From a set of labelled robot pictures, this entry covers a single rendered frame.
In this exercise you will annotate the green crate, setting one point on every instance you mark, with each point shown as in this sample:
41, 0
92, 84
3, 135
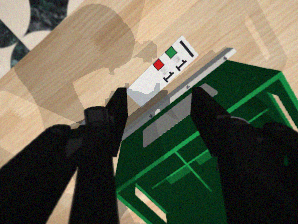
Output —
167, 159

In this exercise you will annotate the white paper pick list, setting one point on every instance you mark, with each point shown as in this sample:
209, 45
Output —
175, 59

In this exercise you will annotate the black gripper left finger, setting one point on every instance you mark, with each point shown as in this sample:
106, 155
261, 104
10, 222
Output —
30, 188

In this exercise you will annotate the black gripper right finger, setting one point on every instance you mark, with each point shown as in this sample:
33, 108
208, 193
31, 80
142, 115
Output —
252, 191

